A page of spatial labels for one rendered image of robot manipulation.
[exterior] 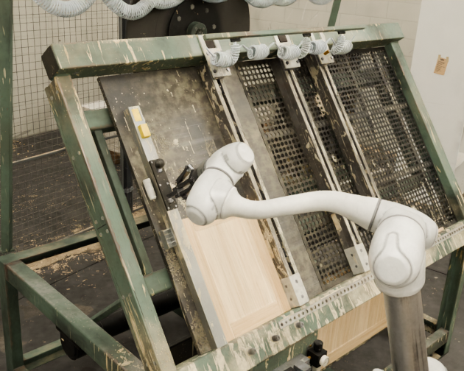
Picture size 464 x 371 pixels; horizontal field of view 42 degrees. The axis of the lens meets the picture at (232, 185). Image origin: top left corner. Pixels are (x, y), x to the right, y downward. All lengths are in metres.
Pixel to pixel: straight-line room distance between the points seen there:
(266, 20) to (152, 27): 5.55
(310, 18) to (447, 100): 2.71
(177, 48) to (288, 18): 5.84
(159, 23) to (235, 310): 1.42
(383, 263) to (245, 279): 0.93
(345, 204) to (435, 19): 4.34
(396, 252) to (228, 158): 0.57
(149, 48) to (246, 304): 1.06
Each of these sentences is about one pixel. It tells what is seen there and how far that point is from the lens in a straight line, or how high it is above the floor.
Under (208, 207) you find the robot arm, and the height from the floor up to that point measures 1.55.
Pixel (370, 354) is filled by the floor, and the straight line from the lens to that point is 3.92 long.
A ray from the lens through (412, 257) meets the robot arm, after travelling 1.60.
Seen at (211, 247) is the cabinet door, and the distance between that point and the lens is 2.34.
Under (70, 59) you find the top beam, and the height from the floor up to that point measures 1.86.
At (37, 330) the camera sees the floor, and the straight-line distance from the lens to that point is 4.01.
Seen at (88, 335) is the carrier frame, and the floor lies 0.79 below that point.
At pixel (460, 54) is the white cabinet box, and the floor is 1.49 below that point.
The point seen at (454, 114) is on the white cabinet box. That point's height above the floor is 0.94.
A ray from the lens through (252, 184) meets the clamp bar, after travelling 2.49.
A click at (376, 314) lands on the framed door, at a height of 0.39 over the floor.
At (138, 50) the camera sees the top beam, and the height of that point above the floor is 1.87.
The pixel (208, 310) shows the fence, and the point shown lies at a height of 1.02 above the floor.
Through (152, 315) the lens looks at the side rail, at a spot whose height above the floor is 1.07.
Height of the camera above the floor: 2.24
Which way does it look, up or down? 21 degrees down
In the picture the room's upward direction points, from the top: 3 degrees clockwise
